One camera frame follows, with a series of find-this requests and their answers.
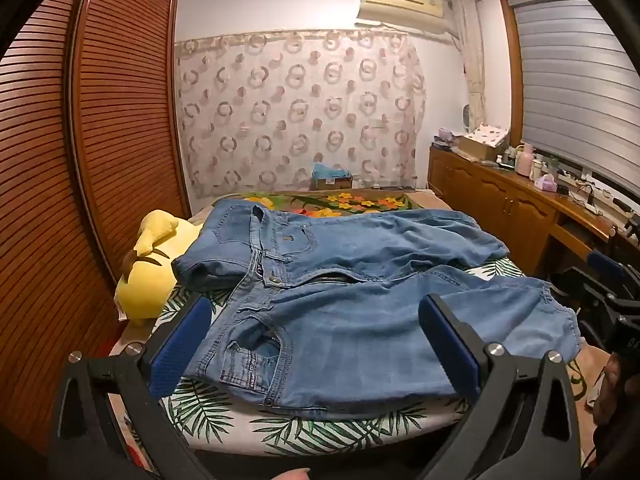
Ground grey window blind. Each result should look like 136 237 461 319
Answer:
512 0 640 198

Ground floral blanket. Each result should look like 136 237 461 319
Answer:
239 187 443 220

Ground person's right forearm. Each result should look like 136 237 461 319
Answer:
582 427 640 480

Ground wall air conditioner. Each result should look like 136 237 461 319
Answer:
356 0 448 36

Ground yellow plush toy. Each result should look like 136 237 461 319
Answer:
114 208 203 322

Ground blue denim pants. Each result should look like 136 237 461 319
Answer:
171 198 583 421

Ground circle-pattern sheer curtain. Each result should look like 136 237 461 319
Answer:
174 29 427 199

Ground cardboard box with blue cloth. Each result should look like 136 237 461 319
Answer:
311 162 354 192

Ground white power strip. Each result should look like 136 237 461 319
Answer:
557 170 603 213

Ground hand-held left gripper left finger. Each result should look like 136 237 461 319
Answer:
47 294 216 480

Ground cream tied curtain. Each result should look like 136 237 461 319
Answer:
451 0 489 133

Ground pink bottle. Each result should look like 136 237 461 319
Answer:
516 143 535 177

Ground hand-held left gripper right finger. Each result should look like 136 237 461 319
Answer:
417 294 583 480

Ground leaf-print bed sheet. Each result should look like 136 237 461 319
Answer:
120 252 591 457

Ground wooden sideboard cabinet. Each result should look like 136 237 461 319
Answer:
427 142 623 277

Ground wooden louvered wardrobe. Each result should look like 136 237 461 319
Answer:
0 0 193 461

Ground polka-dot box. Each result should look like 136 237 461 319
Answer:
457 122 511 161

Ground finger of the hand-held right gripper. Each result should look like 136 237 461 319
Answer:
586 251 629 284
550 267 618 313

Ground person's right hand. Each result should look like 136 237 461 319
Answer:
594 357 640 433

